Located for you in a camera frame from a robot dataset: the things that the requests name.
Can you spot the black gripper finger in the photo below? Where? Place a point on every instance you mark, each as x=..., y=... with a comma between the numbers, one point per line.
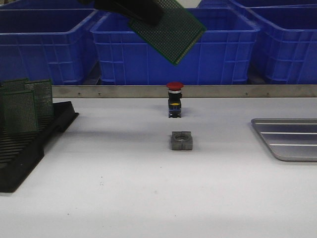
x=146, y=11

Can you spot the green perfboard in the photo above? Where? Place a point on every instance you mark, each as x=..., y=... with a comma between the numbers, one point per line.
x=15, y=84
x=43, y=96
x=20, y=116
x=175, y=35

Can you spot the black slotted board rack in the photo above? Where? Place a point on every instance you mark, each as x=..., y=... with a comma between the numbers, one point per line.
x=20, y=154

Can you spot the silver metal tray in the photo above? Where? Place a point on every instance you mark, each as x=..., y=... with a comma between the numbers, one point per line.
x=291, y=140

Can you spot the blue crate behind middle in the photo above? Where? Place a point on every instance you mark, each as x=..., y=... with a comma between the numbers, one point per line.
x=215, y=4

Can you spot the red emergency stop button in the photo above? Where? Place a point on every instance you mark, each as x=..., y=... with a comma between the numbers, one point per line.
x=174, y=99

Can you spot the blue plastic crate middle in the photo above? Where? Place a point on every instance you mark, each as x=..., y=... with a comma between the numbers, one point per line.
x=215, y=49

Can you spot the blue plastic crate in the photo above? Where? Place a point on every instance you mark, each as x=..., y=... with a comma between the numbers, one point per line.
x=215, y=49
x=285, y=51
x=55, y=44

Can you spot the blue plastic crate left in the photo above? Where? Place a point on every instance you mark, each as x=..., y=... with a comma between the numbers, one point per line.
x=55, y=44

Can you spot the blue crate behind right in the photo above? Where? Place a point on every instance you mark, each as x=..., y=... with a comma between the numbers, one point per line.
x=273, y=3

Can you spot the blue crate behind left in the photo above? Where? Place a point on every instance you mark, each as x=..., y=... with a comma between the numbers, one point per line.
x=47, y=4

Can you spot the grey square mounting block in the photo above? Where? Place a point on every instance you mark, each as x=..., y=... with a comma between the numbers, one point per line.
x=181, y=140

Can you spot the blue plastic crate right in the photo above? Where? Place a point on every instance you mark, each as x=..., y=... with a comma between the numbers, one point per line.
x=285, y=51

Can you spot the steel shelf frame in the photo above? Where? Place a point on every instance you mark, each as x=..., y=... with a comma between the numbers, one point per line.
x=189, y=91

